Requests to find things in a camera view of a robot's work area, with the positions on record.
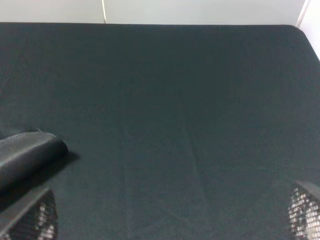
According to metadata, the black glasses case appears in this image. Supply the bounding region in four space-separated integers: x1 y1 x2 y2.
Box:
0 131 68 191

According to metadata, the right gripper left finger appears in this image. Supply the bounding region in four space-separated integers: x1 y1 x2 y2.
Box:
0 188 58 240

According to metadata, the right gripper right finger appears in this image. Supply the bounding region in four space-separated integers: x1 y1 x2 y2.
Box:
287 180 320 240

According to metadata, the black tablecloth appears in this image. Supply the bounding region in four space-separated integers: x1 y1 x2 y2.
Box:
0 23 320 240

